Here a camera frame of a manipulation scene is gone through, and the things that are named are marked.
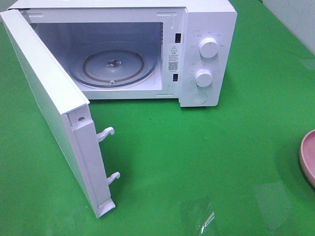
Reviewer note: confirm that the round microwave door button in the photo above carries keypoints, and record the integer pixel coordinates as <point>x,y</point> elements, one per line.
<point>200,97</point>

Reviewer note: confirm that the white microwave knob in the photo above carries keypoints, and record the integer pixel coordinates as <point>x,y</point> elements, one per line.
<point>203,78</point>
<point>208,47</point>

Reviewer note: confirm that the white microwave door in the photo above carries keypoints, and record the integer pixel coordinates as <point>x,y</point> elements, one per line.
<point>66,111</point>

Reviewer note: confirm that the pink round plate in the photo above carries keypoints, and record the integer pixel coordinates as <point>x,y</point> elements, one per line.
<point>307,156</point>

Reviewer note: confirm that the glass microwave turntable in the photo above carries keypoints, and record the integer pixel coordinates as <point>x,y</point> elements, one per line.
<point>112,68</point>

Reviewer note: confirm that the white microwave oven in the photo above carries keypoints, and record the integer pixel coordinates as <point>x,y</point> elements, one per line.
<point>169,30</point>

